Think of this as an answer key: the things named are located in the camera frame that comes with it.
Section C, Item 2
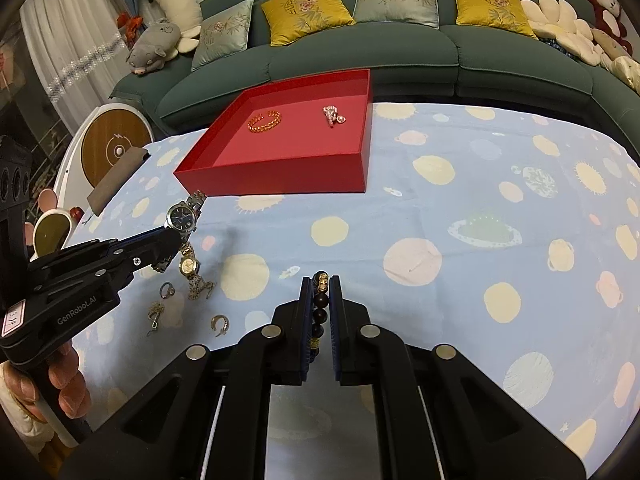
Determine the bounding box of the cream satin cushion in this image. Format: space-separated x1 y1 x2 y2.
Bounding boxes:
602 55 640 93

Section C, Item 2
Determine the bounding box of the grey pig plush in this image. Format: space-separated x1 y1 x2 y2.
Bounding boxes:
125 20 183 78

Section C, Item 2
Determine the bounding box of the brown cushion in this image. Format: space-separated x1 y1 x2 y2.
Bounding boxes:
592 27 632 61

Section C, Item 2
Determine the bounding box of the silver watch with dark face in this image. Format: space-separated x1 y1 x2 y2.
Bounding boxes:
151 190 208 274

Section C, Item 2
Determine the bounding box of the red monkey plush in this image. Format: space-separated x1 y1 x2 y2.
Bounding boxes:
584 0 635 56

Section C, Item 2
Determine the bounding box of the dark glass cabinet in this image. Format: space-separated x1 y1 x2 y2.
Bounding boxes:
0 25 71 186

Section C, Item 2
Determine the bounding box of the yellow embroidered pillow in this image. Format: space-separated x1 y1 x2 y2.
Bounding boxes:
447 0 540 40
261 0 357 47

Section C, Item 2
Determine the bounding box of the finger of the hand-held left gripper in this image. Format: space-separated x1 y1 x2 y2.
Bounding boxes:
32 244 180 311
27 226 181 276

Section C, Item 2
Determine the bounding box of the person's left hand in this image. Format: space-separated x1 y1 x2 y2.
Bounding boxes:
0 342 94 426

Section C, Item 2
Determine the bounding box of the green sofa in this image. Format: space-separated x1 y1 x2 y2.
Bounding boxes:
111 0 640 161

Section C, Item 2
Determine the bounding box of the white pink-eared round mirror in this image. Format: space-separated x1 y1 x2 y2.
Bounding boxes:
22 189 76 261

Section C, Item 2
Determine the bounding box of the dark bead bracelet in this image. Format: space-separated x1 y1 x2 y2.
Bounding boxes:
311 270 331 363

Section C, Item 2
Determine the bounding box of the white curtain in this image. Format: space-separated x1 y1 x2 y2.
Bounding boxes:
19 0 126 121

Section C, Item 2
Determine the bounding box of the gold watch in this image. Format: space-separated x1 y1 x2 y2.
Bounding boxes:
177 241 207 301

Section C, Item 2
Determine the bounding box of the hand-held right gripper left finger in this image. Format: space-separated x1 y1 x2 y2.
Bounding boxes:
60 276 313 480

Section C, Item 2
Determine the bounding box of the pearl hair clip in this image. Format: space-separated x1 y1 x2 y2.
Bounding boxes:
321 105 348 130

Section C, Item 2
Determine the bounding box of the cream flower cushion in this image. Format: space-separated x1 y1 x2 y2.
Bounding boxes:
520 0 608 67

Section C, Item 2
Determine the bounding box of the orange gold bead bracelet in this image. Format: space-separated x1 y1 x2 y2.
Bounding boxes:
247 109 282 135

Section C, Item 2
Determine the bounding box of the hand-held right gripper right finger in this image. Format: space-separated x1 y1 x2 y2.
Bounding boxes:
327 275 588 480

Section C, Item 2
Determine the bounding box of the red tray box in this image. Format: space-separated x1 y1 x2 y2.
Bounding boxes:
173 68 373 197

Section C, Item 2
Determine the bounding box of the white round wooden device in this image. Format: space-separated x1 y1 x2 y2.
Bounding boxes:
52 102 153 211

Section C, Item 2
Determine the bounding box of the red curtain tie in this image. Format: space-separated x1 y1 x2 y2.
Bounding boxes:
117 11 146 41

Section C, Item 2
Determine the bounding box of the dangling earring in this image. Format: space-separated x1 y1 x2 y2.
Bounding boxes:
146 302 166 337

